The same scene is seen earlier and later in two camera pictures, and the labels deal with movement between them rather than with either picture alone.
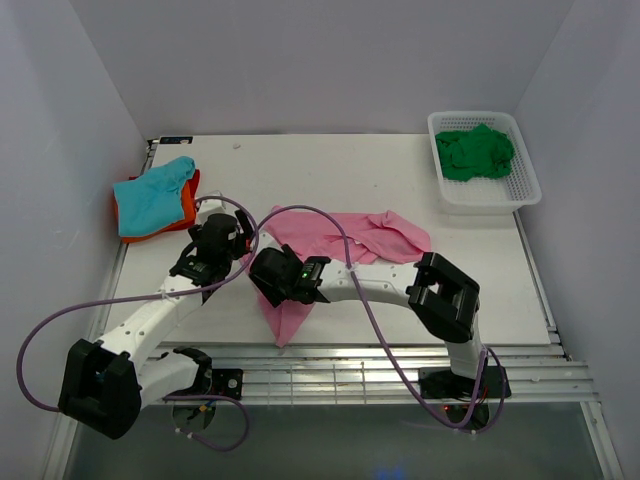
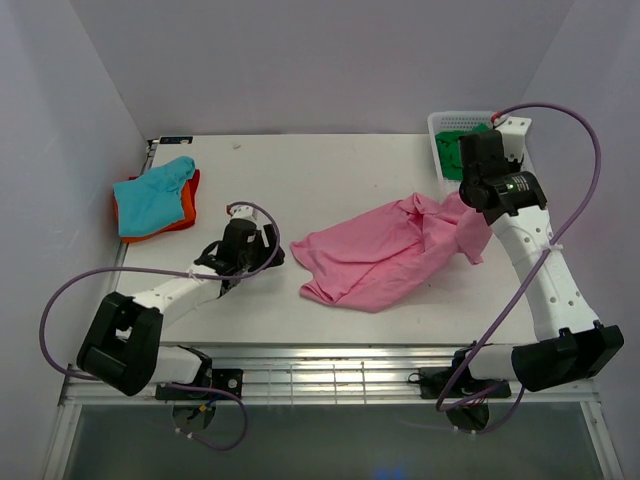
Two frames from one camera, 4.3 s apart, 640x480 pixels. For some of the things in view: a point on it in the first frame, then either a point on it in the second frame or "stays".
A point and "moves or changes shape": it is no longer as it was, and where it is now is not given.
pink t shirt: x=379 y=237 moves or changes shape
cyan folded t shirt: x=153 y=200 stays
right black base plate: x=446 y=383 stays
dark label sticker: x=176 y=139 stays
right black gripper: x=276 y=296 -> x=513 y=166
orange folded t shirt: x=188 y=220 stays
